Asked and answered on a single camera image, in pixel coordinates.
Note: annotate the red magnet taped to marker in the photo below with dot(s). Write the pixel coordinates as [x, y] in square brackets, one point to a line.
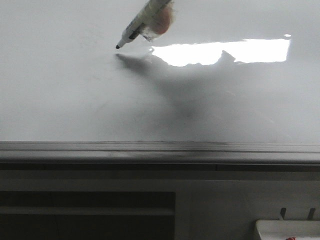
[160, 24]

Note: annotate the white black-tipped whiteboard marker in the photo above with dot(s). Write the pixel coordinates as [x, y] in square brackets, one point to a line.
[144, 17]

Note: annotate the left metal hook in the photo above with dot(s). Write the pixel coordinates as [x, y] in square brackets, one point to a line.
[282, 213]

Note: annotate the metal hook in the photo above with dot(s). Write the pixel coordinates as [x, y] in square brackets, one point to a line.
[311, 213]
[282, 213]

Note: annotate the white tray with red item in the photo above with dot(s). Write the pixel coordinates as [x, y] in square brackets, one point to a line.
[287, 230]

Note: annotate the dark vent panel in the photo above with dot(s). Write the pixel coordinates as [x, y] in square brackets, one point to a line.
[63, 215]

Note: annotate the right metal hook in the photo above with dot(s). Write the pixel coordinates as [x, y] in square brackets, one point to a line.
[311, 213]

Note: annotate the white whiteboard with frame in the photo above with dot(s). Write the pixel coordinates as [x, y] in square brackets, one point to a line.
[232, 82]

